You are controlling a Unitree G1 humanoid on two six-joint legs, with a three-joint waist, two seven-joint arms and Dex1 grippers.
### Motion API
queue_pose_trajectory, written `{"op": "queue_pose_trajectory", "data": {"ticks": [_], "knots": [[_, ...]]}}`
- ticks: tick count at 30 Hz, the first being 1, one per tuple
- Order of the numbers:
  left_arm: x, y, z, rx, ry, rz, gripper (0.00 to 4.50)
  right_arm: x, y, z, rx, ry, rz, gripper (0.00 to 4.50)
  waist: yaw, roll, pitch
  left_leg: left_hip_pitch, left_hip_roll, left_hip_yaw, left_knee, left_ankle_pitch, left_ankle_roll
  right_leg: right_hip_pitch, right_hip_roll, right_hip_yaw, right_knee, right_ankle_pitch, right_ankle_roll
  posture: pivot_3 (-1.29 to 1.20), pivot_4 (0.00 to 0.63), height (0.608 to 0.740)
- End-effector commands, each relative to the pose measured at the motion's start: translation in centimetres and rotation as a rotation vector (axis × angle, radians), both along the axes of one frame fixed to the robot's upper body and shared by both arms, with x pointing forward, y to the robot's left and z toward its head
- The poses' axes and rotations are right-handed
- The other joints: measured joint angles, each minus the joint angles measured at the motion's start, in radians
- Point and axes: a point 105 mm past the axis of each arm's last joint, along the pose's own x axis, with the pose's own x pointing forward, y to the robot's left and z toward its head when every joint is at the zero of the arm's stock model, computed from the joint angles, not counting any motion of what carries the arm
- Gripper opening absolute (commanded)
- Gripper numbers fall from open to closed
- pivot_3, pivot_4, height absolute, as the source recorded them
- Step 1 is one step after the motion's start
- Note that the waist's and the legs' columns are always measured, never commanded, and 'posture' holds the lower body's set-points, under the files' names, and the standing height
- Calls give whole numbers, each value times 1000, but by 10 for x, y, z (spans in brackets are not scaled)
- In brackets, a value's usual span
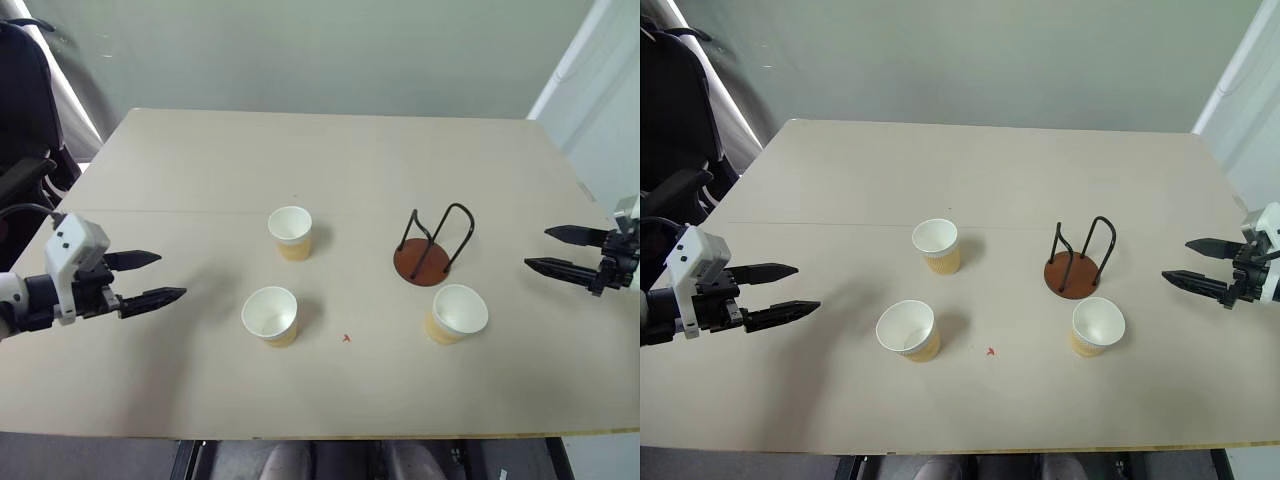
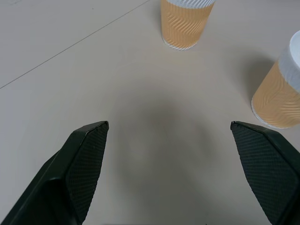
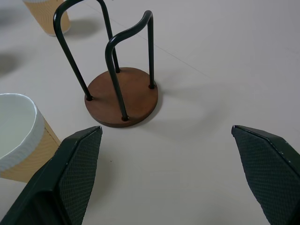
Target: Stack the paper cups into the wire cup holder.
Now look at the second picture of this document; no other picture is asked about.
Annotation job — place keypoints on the orange ribbed paper cup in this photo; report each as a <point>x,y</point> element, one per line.
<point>185,23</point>
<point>279,93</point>

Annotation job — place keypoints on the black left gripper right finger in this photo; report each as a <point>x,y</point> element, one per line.
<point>267,168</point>

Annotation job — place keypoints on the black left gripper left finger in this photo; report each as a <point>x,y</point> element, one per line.
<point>70,178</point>

